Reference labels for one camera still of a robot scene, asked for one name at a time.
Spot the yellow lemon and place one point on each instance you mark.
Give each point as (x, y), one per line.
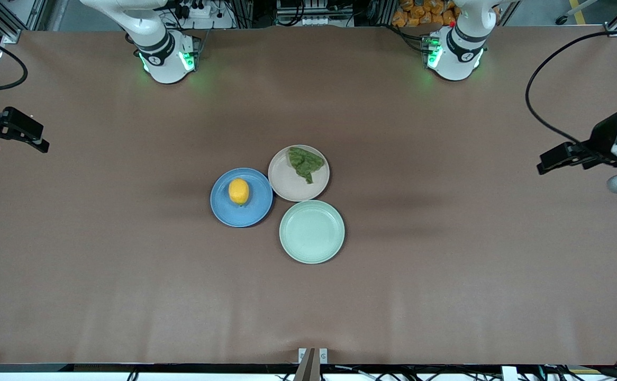
(238, 191)

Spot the pale green plate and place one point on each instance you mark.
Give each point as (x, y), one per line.
(312, 232)

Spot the metal table edge bracket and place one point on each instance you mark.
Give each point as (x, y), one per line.
(312, 360)

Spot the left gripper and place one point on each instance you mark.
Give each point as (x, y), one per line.
(602, 136)

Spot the green lettuce leaf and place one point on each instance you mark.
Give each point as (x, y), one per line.
(306, 163)

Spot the blue plate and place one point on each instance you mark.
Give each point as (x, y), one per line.
(253, 211)

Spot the beige plate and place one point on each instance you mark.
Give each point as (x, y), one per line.
(287, 182)

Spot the orange snack bags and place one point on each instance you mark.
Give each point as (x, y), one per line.
(425, 11)

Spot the white power strip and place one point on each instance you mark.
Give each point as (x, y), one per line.
(197, 10)

